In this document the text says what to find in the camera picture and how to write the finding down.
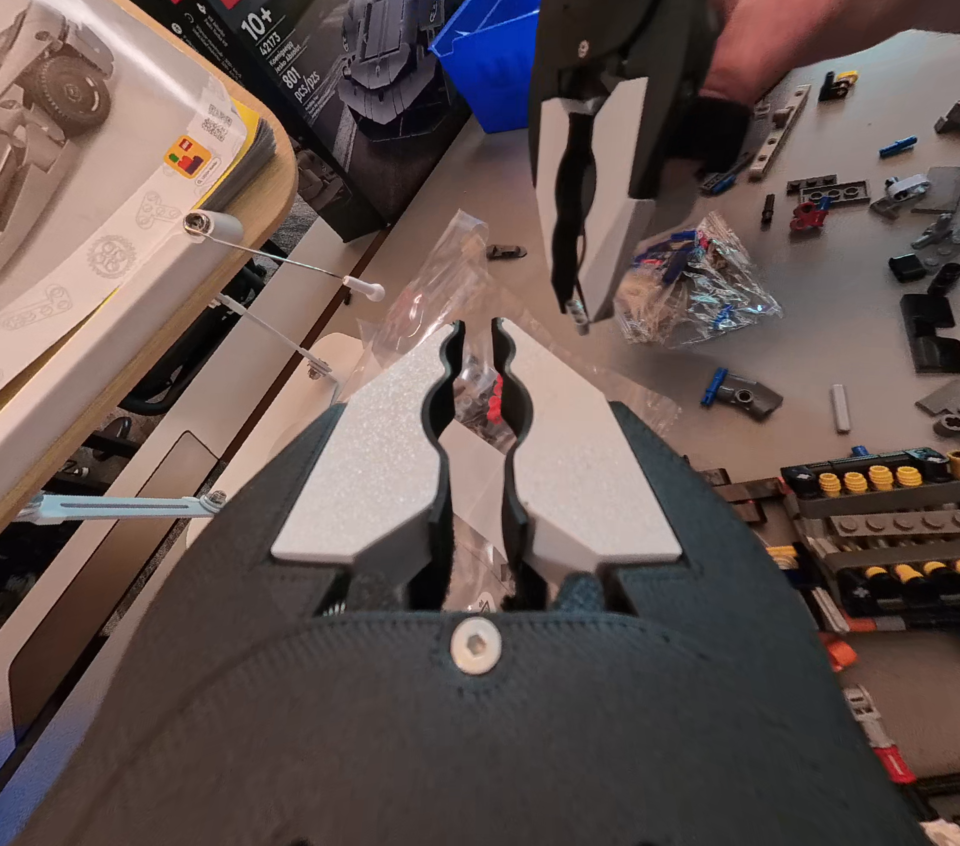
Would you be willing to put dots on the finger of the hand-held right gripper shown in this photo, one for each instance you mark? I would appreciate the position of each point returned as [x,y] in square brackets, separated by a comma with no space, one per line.
[551,171]
[622,186]

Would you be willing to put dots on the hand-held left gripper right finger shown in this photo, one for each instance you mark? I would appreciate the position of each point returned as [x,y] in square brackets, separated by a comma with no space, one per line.
[592,486]

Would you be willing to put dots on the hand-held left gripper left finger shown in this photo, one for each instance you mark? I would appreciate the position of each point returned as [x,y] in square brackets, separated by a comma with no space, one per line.
[360,486]

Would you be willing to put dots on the small light grey lego pin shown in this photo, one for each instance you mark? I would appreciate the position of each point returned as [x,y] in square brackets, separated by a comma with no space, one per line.
[577,313]

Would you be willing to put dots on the clear crimped plastic bag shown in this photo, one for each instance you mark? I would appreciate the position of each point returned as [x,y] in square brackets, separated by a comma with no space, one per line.
[442,276]

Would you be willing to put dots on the black lego panel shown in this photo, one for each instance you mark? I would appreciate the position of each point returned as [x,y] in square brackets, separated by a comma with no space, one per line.
[926,336]

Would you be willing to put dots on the small black lego clip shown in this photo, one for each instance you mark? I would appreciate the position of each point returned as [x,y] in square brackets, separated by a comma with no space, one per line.
[506,252]

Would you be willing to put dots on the dark grey curved lego panel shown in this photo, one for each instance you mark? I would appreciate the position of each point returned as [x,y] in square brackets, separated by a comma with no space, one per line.
[754,400]

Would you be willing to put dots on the red lego connector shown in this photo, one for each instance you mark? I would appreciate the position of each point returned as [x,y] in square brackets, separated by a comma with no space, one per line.
[804,216]

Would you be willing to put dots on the scattered loose lego pieces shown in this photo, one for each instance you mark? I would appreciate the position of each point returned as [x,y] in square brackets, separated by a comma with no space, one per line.
[832,192]

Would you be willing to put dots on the light grey lego axle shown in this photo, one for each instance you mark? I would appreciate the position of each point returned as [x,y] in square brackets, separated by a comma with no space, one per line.
[841,409]

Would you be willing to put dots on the dark lego set box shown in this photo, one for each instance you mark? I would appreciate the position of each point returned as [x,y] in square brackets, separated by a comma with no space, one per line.
[315,36]

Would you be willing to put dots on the partly built lego car chassis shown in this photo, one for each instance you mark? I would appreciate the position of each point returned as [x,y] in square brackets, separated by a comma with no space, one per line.
[885,523]

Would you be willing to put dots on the orange lego brick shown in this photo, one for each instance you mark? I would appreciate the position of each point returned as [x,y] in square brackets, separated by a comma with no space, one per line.
[838,652]

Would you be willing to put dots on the grey red lego axle part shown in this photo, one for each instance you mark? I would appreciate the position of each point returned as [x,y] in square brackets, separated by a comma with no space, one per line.
[877,733]

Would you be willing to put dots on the lego instruction booklet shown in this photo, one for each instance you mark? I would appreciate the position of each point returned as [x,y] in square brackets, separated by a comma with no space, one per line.
[112,148]

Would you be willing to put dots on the blue plastic bin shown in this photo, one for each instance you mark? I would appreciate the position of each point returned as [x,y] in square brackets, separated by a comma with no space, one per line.
[487,73]

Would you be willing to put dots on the small clear bag blue pins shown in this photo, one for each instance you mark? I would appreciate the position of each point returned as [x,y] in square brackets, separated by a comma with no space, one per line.
[697,291]

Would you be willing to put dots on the white wooden book stand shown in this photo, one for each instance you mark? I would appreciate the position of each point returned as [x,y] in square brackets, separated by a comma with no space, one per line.
[112,373]

